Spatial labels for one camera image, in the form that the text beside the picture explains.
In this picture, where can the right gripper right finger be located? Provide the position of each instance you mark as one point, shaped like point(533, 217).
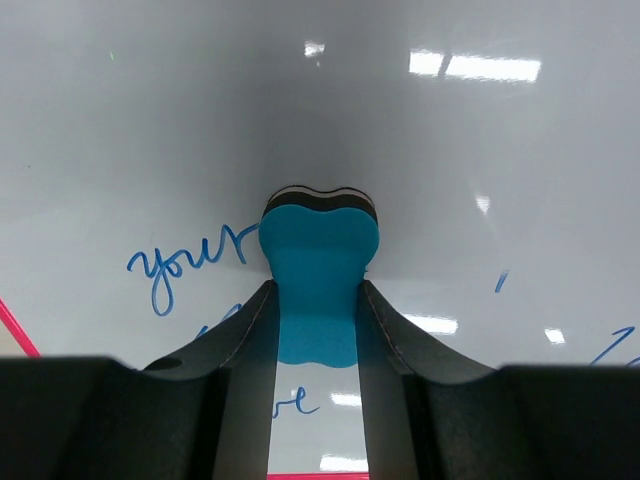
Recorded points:
point(432, 413)

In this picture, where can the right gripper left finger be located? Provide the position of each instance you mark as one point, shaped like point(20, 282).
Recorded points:
point(203, 411)

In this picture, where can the blue whiteboard eraser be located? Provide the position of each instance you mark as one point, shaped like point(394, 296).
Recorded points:
point(318, 245)

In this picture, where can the pink framed whiteboard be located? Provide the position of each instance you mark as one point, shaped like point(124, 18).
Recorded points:
point(498, 141)

